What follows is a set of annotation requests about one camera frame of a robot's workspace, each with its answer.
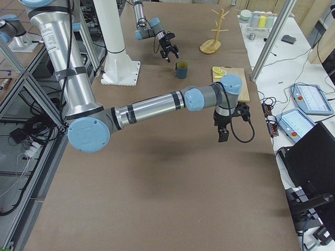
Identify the dark teal mug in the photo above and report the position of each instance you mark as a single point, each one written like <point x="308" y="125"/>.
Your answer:
<point x="181" y="69"/>

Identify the wooden mug rack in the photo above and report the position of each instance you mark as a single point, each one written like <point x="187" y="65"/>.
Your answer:
<point x="212" y="45"/>

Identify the small steel cup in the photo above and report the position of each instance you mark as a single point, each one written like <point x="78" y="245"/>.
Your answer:
<point x="251" y="36"/>

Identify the grey cup lying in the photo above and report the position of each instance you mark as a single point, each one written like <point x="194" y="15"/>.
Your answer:
<point x="254" y="20"/>

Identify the yellow cup lying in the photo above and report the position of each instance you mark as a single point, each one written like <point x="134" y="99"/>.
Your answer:
<point x="262" y="21"/>

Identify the yellow lemon slice toy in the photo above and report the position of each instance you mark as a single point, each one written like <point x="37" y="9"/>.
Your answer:
<point x="217" y="71"/>

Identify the bamboo cutting board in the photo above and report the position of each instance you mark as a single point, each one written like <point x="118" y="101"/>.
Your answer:
<point x="235" y="82"/>

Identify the black power strip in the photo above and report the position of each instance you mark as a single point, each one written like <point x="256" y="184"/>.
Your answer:
<point x="270" y="119"/>

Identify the blue teach pendant near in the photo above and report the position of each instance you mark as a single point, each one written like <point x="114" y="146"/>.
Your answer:
<point x="295" y="124"/>

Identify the blue teach pendant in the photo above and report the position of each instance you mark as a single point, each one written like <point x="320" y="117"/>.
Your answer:
<point x="311" y="100"/>
<point x="295" y="124"/>

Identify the light blue bowl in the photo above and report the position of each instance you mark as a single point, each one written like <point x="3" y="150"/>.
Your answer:
<point x="245" y="15"/>

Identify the black monitor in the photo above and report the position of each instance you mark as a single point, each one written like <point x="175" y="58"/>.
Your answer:
<point x="310" y="161"/>

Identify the blue teach pendant far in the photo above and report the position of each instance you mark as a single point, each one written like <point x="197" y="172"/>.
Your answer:
<point x="311" y="100"/>

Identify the black square pad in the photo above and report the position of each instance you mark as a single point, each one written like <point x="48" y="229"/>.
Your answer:
<point x="288" y="39"/>

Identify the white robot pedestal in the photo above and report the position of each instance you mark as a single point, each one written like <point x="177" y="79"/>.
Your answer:
<point x="119" y="68"/>

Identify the aluminium frame post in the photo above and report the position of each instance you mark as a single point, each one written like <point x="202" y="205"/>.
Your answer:
<point x="267" y="49"/>

